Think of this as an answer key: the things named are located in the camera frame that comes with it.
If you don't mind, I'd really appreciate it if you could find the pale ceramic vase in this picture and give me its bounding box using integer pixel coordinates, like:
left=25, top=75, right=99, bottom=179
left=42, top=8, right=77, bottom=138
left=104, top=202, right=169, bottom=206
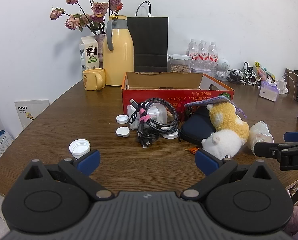
left=94, top=34, right=107, bottom=69

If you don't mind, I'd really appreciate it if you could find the yellow white plush toy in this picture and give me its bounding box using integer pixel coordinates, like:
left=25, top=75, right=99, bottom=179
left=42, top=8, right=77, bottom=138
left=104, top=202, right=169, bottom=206
left=201, top=102, right=250, bottom=159

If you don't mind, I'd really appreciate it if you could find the dark blue pouch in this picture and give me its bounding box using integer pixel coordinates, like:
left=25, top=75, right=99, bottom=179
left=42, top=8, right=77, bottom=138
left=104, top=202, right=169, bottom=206
left=179, top=107, right=216, bottom=145

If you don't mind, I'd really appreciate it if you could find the white charger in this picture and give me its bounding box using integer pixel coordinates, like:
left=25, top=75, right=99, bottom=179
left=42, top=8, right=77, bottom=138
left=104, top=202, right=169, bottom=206
left=278, top=79, right=289, bottom=95

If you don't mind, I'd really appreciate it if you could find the white cable bundle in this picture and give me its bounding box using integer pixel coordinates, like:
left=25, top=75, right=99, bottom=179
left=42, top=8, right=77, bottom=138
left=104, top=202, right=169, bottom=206
left=241, top=70, right=259, bottom=85

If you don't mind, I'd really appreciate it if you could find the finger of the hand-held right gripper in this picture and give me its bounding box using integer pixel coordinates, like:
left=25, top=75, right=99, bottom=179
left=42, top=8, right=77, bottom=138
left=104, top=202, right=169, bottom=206
left=283, top=131, right=298, bottom=143
left=253, top=141, right=298, bottom=158

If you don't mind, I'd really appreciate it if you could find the dried rose bouquet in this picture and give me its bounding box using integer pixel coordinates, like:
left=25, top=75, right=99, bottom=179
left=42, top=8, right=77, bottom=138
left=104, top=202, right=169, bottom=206
left=50, top=0, right=123, bottom=36

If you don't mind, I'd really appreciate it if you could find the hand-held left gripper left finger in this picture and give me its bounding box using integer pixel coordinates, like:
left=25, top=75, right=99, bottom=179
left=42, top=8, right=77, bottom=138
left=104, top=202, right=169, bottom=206
left=24, top=149, right=114, bottom=201

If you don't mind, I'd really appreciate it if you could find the black cable bundle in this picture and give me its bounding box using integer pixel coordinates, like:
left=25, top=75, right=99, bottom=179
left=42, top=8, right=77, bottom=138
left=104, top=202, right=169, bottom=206
left=226, top=69, right=243, bottom=84

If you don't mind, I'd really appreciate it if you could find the white screw lid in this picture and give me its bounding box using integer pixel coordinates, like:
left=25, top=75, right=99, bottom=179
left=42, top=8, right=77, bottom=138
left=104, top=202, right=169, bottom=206
left=69, top=139, right=91, bottom=159

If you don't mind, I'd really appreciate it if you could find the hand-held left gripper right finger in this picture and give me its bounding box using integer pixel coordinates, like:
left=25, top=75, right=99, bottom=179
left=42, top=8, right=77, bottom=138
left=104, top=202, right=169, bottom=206
left=180, top=149, right=273, bottom=201

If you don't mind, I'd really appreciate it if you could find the colourful snack packet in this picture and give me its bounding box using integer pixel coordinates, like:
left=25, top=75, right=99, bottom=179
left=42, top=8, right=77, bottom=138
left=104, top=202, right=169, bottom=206
left=254, top=61, right=276, bottom=81

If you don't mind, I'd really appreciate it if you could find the black paper bag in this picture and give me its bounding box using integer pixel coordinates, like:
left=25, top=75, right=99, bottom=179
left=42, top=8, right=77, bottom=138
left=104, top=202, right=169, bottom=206
left=127, top=1, right=169, bottom=73

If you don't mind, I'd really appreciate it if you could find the blue white carton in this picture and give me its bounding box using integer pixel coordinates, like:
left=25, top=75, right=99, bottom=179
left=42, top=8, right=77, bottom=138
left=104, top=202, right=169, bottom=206
left=0, top=129, right=14, bottom=160

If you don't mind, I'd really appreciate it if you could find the clear plastic bag bundle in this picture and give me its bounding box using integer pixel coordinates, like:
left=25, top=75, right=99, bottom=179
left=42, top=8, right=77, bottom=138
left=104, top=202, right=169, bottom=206
left=248, top=121, right=274, bottom=155

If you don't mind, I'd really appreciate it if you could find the white printed tin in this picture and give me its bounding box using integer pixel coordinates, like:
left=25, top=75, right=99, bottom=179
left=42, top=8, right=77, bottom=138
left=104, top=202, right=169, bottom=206
left=190, top=60, right=217, bottom=77

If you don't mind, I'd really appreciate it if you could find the white round puck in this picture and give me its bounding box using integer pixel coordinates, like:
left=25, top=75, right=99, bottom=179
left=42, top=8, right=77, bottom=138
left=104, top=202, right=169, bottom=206
left=161, top=131, right=179, bottom=140

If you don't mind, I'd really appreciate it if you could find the clear snack container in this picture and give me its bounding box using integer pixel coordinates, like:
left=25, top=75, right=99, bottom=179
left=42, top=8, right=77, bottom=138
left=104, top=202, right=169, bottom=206
left=168, top=54, right=192, bottom=74

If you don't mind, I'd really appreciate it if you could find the white milk carton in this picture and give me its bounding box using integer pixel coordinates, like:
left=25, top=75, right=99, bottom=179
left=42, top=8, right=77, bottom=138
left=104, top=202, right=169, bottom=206
left=79, top=36, right=99, bottom=73

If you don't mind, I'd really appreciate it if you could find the black thin cable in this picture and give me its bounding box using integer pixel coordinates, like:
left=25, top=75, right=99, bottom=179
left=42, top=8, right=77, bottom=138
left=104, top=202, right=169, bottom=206
left=136, top=126, right=161, bottom=149

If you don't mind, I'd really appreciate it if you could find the clear water bottle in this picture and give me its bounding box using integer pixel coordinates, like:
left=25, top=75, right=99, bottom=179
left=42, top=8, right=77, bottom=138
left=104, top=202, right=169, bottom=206
left=188, top=39, right=199, bottom=61
left=198, top=40, right=209, bottom=61
left=208, top=41, right=219, bottom=62

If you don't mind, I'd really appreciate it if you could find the dark red flower decoration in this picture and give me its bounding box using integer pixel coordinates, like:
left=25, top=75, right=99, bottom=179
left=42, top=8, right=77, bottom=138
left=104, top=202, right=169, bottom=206
left=176, top=102, right=197, bottom=123

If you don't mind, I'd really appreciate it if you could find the white oval case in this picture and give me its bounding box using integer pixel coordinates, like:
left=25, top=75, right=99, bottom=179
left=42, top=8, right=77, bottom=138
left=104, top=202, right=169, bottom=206
left=115, top=127, right=130, bottom=138

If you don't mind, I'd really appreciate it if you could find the purple tissue pack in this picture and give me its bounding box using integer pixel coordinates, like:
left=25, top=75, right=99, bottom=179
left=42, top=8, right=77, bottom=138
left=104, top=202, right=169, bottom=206
left=259, top=80, right=279, bottom=102

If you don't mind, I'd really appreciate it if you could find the red cardboard box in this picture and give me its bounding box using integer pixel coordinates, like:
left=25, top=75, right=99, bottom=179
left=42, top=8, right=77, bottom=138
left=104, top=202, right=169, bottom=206
left=121, top=71, right=235, bottom=117

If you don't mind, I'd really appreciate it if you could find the yellow mug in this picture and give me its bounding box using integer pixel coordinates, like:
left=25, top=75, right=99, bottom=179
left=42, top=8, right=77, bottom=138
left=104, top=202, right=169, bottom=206
left=82, top=68, right=106, bottom=91

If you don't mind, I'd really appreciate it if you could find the grey braided cable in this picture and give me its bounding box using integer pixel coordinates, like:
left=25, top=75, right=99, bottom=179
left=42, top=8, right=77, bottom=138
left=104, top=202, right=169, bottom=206
left=129, top=97, right=179, bottom=134

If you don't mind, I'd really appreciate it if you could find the white power adapter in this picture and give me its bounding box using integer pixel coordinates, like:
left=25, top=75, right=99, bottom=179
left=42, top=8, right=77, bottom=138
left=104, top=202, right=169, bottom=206
left=127, top=104, right=168, bottom=130

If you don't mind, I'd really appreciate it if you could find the purple knitted cloth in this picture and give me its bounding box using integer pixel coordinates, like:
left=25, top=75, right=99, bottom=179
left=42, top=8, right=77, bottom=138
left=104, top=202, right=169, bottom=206
left=184, top=94, right=247, bottom=120

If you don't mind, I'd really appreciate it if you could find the white robot speaker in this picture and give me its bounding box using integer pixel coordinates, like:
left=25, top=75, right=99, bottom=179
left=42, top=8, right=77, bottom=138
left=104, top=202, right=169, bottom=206
left=215, top=58, right=230, bottom=81

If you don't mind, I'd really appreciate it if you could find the yellow thermos jug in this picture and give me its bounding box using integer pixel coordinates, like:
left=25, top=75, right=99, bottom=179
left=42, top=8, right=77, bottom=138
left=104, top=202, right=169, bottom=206
left=102, top=15, right=135, bottom=87

